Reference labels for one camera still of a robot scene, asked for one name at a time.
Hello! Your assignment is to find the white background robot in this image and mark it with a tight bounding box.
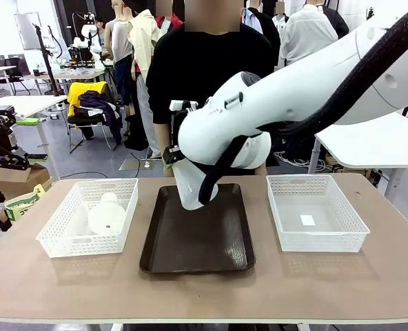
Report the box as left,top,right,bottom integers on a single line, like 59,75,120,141
72,12,104,63

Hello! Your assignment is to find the green and white bag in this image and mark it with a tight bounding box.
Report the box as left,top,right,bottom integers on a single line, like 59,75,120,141
4,183,47,224

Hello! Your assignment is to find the mannequin with white shirt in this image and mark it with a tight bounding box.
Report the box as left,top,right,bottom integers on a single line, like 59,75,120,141
278,0,340,68

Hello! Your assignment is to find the purple cloth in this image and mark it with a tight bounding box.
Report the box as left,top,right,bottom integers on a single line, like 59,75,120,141
77,90,123,146

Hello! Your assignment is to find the black right arm cable sleeve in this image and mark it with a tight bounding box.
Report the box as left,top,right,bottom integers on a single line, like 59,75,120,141
198,0,408,206

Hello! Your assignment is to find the grey standing board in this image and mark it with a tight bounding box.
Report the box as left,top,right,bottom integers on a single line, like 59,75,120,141
14,12,43,51

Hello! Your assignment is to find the black tripod stand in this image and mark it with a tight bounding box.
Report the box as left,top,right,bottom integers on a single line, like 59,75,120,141
32,23,64,97

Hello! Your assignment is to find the black office chair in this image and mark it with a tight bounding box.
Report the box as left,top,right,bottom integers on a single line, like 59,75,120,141
0,57,31,97

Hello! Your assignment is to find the dark brown plastic tray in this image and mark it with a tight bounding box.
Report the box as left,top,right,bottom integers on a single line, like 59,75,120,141
139,182,256,275

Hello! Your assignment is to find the mannequin with grey tank top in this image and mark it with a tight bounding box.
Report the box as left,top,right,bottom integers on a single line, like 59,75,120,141
103,0,134,119

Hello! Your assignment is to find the yellow cloth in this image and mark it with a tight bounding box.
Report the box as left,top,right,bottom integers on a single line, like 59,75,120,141
67,81,108,119

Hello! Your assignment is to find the brown cardboard box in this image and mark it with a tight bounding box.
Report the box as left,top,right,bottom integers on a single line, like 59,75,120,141
0,163,54,201

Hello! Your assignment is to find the grey floor outlet plate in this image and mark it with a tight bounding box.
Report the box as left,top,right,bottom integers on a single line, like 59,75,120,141
118,156,157,172

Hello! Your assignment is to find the black metal chair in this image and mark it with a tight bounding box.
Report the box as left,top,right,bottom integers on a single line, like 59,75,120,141
67,112,118,153

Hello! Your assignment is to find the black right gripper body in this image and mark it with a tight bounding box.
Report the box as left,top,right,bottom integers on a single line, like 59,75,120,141
170,109,187,149

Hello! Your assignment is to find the mannequin with black coat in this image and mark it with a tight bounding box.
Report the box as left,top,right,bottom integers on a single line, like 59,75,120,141
241,6,281,67

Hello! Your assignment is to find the person in black sweater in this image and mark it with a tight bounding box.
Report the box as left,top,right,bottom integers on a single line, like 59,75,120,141
145,0,276,178

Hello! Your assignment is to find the white perforated plastic basket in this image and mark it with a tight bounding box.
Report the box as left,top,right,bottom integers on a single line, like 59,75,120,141
35,177,139,259
265,174,371,254

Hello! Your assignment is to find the white side table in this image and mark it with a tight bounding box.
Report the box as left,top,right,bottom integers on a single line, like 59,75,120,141
0,94,69,119
308,111,408,174

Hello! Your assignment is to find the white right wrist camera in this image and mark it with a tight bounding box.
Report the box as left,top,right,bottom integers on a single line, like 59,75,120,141
169,99,200,113

